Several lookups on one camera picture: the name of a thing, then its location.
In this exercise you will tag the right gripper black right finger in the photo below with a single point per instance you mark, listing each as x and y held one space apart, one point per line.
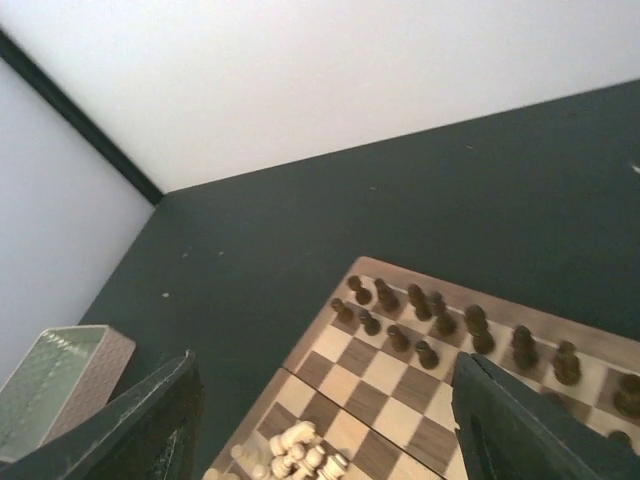
508 431

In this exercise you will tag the pink plastic tray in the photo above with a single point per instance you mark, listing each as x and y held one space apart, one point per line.
67 376

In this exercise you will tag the pile of light chess pieces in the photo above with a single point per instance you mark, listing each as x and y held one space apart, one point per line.
296 453

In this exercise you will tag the row of dark chess pieces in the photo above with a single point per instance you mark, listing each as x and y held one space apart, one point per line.
475 330

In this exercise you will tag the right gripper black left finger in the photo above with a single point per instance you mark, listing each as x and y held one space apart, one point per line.
148 432

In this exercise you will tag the wooden chess board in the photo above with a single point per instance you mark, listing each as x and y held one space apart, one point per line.
293 394

